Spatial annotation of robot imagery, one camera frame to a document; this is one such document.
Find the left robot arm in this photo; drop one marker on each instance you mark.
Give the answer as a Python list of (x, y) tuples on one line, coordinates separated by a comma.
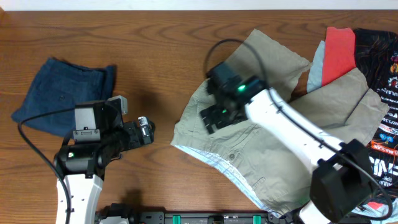
[(100, 136)]

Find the khaki cargo shorts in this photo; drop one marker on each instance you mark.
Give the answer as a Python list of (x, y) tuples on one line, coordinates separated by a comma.
[(269, 174)]

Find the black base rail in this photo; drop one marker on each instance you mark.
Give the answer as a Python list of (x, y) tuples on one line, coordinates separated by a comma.
[(214, 217)]

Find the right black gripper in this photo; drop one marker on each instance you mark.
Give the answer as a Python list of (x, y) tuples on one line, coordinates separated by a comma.
[(220, 120)]

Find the light blue garment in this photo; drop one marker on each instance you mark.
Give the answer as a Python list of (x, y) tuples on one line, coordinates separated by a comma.
[(316, 71)]

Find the red garment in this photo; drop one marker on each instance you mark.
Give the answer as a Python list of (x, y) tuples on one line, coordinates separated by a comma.
[(339, 54)]

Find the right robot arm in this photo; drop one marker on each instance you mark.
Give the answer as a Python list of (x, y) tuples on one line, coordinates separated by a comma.
[(341, 172)]

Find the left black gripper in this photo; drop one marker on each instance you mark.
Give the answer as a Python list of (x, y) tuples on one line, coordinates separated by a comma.
[(147, 135)]

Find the folded navy blue shorts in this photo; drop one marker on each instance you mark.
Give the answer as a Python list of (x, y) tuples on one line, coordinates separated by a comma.
[(59, 85)]

